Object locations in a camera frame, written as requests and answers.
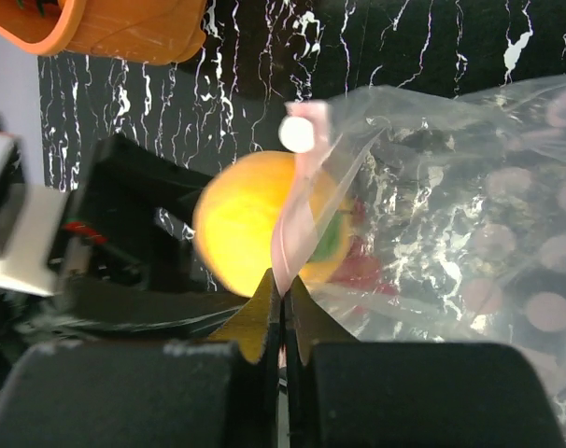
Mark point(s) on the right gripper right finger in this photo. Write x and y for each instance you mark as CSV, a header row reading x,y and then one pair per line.
x,y
346,393

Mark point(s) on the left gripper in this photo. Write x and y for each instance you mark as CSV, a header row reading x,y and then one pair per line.
x,y
118,270

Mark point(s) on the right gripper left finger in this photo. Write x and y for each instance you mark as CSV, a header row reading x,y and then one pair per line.
x,y
217,392

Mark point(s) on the yellow pink peach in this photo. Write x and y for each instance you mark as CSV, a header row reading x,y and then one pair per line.
x,y
236,214

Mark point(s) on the light red grape bunch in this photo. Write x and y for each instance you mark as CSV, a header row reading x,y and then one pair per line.
x,y
360,270

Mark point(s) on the pink zip top bag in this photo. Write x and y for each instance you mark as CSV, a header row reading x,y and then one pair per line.
x,y
465,207

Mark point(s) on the black marble pattern mat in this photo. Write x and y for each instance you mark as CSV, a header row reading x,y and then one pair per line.
x,y
229,99

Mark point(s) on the orange plastic fruit basket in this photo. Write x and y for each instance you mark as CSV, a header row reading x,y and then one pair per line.
x,y
154,32

